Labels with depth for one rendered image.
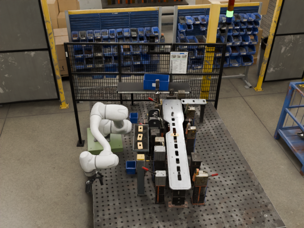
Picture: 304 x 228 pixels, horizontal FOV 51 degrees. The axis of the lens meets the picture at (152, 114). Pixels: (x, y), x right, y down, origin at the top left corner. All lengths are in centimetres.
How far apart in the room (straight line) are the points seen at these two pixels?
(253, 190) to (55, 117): 333
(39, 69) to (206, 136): 283
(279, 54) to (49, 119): 404
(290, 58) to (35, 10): 427
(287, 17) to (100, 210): 427
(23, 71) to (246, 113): 361
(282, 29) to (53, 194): 433
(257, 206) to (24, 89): 390
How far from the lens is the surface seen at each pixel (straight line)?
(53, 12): 730
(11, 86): 550
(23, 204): 417
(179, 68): 399
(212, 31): 389
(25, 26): 501
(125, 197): 308
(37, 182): 436
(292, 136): 499
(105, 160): 246
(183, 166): 293
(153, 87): 389
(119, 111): 283
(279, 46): 601
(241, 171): 343
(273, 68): 616
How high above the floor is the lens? 305
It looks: 35 degrees down
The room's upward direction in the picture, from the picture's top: 1 degrees clockwise
